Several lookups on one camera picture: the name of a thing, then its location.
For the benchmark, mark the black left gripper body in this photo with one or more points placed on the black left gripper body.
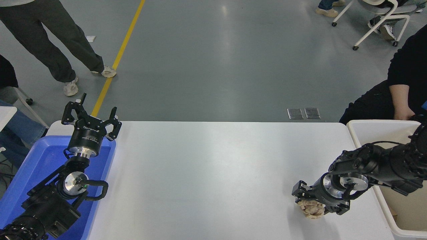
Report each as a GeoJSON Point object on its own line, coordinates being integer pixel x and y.
{"type": "Point", "coordinates": [87, 136]}

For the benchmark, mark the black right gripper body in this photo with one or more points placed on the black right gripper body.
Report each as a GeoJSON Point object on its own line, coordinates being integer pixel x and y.
{"type": "Point", "coordinates": [322, 195]}

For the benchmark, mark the tan paper ball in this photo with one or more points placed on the tan paper ball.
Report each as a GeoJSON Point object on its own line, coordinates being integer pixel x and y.
{"type": "Point", "coordinates": [312, 210]}

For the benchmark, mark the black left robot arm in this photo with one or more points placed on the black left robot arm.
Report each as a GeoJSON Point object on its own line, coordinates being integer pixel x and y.
{"type": "Point", "coordinates": [50, 206]}

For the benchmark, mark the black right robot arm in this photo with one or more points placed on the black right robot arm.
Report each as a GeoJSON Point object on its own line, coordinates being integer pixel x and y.
{"type": "Point", "coordinates": [393, 166]}

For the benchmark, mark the person's forearm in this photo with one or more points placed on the person's forearm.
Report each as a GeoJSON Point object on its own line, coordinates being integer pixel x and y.
{"type": "Point", "coordinates": [400, 100]}

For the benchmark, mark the white swivel chair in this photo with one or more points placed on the white swivel chair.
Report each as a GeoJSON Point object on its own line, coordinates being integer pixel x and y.
{"type": "Point", "coordinates": [377, 26]}
{"type": "Point", "coordinates": [31, 108]}

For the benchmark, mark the seated person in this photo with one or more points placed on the seated person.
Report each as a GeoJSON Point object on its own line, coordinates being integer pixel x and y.
{"type": "Point", "coordinates": [16, 130]}

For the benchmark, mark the brown paper scrap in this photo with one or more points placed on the brown paper scrap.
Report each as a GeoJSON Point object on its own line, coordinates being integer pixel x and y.
{"type": "Point", "coordinates": [392, 212]}

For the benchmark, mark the blue plastic tray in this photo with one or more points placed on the blue plastic tray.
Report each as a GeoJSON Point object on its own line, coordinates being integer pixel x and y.
{"type": "Point", "coordinates": [36, 160]}

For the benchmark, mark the white side desk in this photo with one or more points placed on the white side desk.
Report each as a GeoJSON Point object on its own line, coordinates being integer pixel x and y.
{"type": "Point", "coordinates": [6, 115]}

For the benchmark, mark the standing person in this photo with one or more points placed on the standing person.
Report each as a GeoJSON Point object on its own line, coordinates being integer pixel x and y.
{"type": "Point", "coordinates": [50, 40]}

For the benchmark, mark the metal floor plate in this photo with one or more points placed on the metal floor plate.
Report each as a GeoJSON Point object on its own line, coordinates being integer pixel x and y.
{"type": "Point", "coordinates": [312, 113]}
{"type": "Point", "coordinates": [295, 113]}

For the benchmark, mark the white paper scrap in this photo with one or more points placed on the white paper scrap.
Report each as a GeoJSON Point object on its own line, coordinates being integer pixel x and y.
{"type": "Point", "coordinates": [91, 38]}

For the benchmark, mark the large pale plastic bin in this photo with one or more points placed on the large pale plastic bin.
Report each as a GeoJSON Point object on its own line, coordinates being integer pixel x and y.
{"type": "Point", "coordinates": [383, 136]}

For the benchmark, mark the person beside bin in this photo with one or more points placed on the person beside bin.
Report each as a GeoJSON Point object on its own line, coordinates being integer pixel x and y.
{"type": "Point", "coordinates": [407, 66]}

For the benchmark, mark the person on swivel chair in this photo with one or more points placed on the person on swivel chair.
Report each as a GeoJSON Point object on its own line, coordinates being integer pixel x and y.
{"type": "Point", "coordinates": [387, 31]}

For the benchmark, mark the distant person's feet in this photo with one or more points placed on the distant person's feet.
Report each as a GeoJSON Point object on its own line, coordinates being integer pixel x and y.
{"type": "Point", "coordinates": [327, 11]}

